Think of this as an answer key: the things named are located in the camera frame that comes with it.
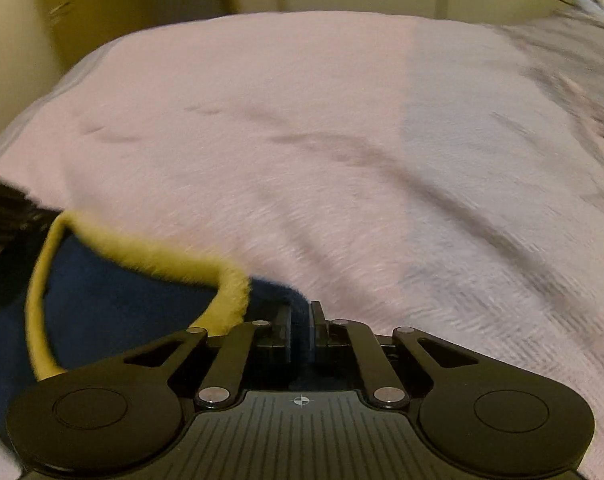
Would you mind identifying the navy printed fleece pajama top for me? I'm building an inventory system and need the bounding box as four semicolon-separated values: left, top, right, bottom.
0;210;313;441

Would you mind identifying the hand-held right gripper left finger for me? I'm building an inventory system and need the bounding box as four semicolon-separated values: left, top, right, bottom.
123;301;294;411

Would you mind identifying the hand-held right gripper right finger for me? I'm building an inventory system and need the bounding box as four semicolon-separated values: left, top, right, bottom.
308;301;481;411

